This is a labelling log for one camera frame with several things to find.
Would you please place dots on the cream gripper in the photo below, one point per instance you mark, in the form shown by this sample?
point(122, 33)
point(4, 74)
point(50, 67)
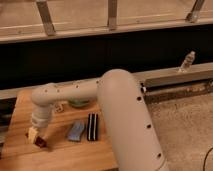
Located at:
point(33, 134)

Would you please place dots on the dark red pepper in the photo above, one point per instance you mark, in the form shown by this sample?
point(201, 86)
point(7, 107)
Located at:
point(40, 142)

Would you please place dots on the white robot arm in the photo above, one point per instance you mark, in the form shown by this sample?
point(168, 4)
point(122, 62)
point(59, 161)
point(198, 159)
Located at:
point(129, 126)

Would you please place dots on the small white bottle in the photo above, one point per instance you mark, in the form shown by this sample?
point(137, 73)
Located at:
point(58, 107)

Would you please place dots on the blue sponge cloth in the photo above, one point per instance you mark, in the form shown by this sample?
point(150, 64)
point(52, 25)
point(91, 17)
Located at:
point(75, 132)

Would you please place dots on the black white striped block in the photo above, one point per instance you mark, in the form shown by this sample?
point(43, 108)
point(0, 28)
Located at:
point(92, 127)

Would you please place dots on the clear plastic water bottle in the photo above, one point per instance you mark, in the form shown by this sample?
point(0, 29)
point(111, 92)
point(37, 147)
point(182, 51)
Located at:
point(189, 59)

